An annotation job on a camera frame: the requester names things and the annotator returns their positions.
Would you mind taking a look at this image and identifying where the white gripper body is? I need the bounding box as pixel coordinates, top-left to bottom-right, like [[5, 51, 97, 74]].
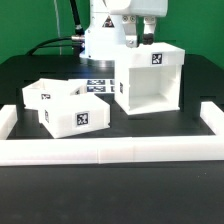
[[109, 0, 168, 17]]

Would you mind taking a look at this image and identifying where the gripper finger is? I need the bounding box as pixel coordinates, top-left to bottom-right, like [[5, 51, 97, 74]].
[[122, 15, 138, 47], [142, 16, 156, 45]]

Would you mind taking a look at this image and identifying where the white drawer cabinet box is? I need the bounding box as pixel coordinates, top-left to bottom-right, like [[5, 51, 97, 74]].
[[114, 42, 185, 115]]

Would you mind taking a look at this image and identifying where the white drawer front tagged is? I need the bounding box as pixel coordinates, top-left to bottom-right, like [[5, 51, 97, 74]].
[[38, 93, 110, 138]]

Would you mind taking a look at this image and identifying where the white drawer tagged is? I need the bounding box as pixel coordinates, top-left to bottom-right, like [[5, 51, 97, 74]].
[[22, 78, 87, 110], [38, 93, 110, 138]]

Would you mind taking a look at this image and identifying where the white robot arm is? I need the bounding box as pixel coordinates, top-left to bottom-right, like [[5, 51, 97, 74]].
[[80, 0, 168, 61]]

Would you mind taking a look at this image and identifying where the white marker tag sheet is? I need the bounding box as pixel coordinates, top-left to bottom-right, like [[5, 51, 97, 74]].
[[68, 78, 116, 95]]

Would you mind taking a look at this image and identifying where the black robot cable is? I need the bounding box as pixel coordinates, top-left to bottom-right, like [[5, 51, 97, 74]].
[[25, 0, 86, 56]]

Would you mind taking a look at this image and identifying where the thin white cable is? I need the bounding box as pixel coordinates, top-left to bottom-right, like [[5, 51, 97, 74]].
[[53, 0, 64, 56]]

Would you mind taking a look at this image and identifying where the white U-shaped frame border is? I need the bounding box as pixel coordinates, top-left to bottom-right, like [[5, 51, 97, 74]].
[[0, 101, 224, 166]]

